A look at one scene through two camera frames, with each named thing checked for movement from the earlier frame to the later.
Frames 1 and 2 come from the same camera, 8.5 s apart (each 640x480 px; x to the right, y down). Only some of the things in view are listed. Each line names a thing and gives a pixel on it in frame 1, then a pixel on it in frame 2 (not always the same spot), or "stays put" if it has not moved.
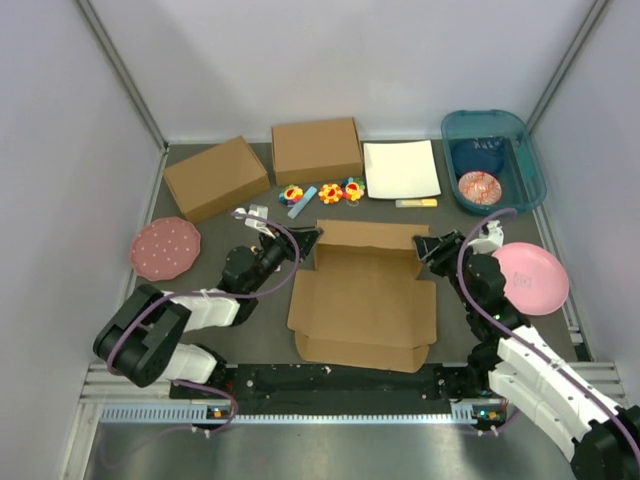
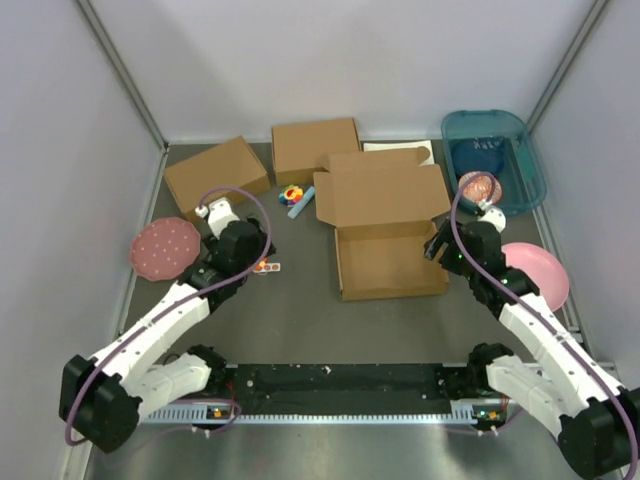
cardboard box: x=217 y=180 stays put
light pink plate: x=536 y=281 stays put
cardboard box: x=363 y=306 -> x=381 y=205
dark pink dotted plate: x=165 y=248 stays put
